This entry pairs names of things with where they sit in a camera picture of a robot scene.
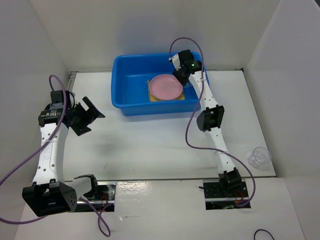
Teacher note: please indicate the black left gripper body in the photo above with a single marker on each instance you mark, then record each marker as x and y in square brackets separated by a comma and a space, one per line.
[80, 116]

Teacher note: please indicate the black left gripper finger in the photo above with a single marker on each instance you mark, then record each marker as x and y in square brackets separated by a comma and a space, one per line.
[80, 129]
[92, 111]

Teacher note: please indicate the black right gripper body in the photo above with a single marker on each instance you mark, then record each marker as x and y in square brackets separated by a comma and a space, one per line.
[182, 78]

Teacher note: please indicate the pink plastic plate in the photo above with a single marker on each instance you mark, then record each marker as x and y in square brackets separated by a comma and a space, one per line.
[165, 87]

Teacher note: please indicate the square bamboo woven tray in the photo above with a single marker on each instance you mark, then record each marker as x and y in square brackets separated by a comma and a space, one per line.
[183, 96]

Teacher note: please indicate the orange plastic plate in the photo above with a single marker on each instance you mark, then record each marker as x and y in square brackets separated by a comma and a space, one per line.
[152, 98]

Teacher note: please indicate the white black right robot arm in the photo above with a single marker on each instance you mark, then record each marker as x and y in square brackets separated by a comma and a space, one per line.
[209, 121]

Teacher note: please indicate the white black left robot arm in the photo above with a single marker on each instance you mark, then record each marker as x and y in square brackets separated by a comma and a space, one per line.
[49, 193]

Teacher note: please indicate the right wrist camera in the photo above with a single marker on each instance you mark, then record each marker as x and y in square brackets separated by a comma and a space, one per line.
[175, 61]

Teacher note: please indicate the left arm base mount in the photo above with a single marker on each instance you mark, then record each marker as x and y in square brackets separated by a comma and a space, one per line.
[102, 196]

